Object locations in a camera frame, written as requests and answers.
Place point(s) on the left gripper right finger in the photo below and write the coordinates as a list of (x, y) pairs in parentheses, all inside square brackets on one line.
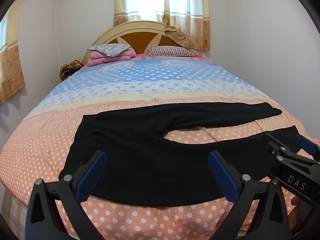
[(270, 220)]

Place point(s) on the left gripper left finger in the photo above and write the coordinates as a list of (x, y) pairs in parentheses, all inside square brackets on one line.
[(43, 220)]

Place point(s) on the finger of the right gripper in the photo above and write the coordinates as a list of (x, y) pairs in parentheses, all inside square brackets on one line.
[(308, 146), (277, 149)]

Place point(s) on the black pants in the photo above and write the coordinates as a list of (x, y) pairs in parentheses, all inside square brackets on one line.
[(145, 169)]

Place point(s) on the person's right hand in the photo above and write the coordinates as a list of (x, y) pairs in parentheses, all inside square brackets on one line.
[(292, 217)]

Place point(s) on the polka dot bed quilt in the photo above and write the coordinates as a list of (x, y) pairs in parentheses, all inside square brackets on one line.
[(39, 146)]

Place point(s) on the beige curtain side window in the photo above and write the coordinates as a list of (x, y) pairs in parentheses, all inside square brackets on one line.
[(12, 79)]

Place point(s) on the folded pink blanket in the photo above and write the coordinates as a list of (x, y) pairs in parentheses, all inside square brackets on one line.
[(97, 58)]

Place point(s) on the grey patterned pillow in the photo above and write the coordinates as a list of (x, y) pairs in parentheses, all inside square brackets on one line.
[(112, 49)]

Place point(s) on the striped pillow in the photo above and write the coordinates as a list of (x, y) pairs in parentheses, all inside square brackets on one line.
[(169, 51)]

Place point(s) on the cream wooden headboard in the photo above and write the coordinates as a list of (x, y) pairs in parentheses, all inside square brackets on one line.
[(140, 35)]

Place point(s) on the beige curtain behind headboard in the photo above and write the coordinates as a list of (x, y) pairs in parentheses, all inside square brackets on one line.
[(187, 22)]

